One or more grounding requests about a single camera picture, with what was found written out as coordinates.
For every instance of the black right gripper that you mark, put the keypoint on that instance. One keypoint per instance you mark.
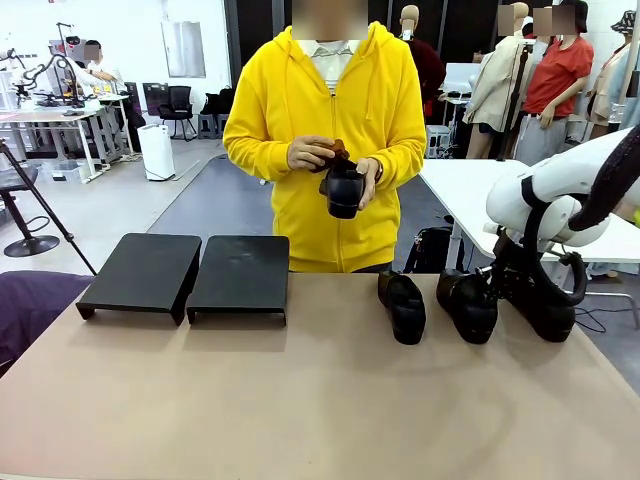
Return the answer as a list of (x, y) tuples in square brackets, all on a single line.
[(515, 270)]

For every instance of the black shiny leather shoe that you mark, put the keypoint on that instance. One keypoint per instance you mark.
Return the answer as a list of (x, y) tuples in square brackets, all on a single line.
[(555, 320), (470, 312)]

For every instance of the black leather loafer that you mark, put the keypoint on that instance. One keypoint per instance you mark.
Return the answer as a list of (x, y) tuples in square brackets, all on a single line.
[(345, 192), (405, 312)]

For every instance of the brown polishing cloth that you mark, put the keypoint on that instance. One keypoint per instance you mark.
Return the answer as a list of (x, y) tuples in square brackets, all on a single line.
[(342, 150)]

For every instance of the person's right forearm yellow sleeve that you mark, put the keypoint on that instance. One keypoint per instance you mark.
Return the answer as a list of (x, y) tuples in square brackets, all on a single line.
[(255, 155)]

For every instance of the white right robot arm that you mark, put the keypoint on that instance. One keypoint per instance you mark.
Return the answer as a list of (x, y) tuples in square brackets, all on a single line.
[(550, 180)]

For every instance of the person's left forearm yellow sleeve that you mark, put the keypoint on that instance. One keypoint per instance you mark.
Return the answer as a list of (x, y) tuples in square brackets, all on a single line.
[(402, 170)]

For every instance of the black metal shoe stand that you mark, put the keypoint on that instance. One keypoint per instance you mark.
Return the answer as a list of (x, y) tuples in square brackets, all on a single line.
[(145, 270), (240, 275)]

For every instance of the person's left hand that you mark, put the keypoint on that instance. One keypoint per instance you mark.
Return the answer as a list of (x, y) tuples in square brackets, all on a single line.
[(372, 182)]

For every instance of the person's right hand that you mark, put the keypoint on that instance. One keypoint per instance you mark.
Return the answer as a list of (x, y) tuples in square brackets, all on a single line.
[(305, 152)]

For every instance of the black backpack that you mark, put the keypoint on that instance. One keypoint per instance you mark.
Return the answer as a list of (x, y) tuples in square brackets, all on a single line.
[(430, 250)]

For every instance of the white storage box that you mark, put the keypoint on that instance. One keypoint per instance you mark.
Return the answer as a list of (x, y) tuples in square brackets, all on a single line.
[(438, 142)]

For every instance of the dark wristwatch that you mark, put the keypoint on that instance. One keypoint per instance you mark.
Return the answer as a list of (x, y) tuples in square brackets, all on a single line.
[(379, 171)]

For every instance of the tall black tripod pole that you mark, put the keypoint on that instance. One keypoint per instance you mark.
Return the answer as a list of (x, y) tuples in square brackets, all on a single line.
[(515, 100)]

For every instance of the mannequin in beige jacket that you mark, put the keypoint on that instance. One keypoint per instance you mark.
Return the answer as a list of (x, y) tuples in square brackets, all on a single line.
[(492, 85)]

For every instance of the mannequin with patterned hat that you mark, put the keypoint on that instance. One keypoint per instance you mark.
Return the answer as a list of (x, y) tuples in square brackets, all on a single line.
[(615, 85)]

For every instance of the mannequin in dark red top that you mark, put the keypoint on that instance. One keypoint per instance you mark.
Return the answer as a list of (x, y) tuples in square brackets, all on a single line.
[(425, 65)]

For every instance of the person in yellow hoodie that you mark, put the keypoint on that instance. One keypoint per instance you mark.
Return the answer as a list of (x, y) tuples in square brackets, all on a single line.
[(325, 100)]

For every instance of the grey plastic stool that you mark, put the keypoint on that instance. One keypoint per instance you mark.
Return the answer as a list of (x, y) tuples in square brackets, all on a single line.
[(206, 125), (224, 125)]

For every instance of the black bag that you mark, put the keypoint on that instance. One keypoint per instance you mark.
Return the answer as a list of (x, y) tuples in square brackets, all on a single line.
[(217, 102)]

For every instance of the black office chair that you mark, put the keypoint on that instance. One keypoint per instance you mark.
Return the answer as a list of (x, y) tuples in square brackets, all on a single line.
[(177, 107)]

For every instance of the white air purifier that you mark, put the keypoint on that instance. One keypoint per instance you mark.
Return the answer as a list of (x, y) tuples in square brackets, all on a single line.
[(156, 152)]

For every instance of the seated person in white shirt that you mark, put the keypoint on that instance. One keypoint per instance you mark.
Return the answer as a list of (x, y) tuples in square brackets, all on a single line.
[(102, 75)]

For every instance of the clear plastic storage bin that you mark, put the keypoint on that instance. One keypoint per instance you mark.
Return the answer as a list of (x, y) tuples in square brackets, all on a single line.
[(65, 171)]

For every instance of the purple cloth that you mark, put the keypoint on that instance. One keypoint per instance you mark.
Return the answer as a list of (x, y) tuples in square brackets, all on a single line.
[(35, 310)]

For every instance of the light wooden work desk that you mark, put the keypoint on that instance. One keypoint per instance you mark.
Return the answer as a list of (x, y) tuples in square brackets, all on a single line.
[(50, 116)]

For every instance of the black round-base stool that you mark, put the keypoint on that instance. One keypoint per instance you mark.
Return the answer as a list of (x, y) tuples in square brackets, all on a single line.
[(25, 245)]

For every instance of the grey wall panel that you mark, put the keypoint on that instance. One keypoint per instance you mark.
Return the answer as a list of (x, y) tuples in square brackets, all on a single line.
[(183, 50)]

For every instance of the black camera tripod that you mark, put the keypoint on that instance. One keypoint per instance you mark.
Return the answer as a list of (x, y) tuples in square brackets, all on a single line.
[(45, 210)]

